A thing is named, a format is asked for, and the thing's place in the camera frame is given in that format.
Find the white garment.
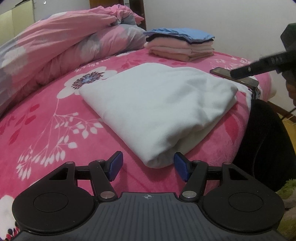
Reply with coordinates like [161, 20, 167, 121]
[79, 63, 238, 168]

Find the pink folded clothes stack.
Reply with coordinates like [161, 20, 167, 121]
[144, 37, 214, 62]

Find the black smartphone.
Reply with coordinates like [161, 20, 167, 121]
[210, 67, 259, 88]

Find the blue folded garment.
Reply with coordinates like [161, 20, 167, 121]
[144, 28, 215, 44]

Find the pink grey floral quilt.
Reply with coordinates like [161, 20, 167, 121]
[1, 6, 136, 113]

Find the yellow-green cabinet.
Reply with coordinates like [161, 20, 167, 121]
[1, 1, 35, 45]

